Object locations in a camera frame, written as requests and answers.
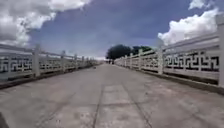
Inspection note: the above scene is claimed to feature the clump of dark trees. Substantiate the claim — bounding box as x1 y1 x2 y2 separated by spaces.
105 44 156 61

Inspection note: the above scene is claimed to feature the white carved stone railing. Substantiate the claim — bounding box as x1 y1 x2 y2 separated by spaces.
0 43 101 83
113 14 224 88

